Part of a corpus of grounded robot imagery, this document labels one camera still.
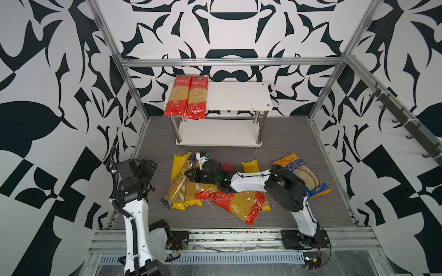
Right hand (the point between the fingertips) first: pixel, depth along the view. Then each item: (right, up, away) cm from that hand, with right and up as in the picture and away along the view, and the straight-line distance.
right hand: (182, 171), depth 82 cm
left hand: (-15, +4, -4) cm, 16 cm away
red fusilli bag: (+20, -13, -1) cm, 24 cm away
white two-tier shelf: (+22, +36, +1) cm, 42 cm away
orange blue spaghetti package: (-5, -10, -1) cm, 12 cm away
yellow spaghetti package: (-5, +2, +14) cm, 15 cm away
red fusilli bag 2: (+29, -15, -3) cm, 33 cm away
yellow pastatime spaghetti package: (+4, -10, +3) cm, 11 cm away
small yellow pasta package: (+34, 0, +12) cm, 36 cm away
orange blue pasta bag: (+64, -8, +3) cm, 64 cm away
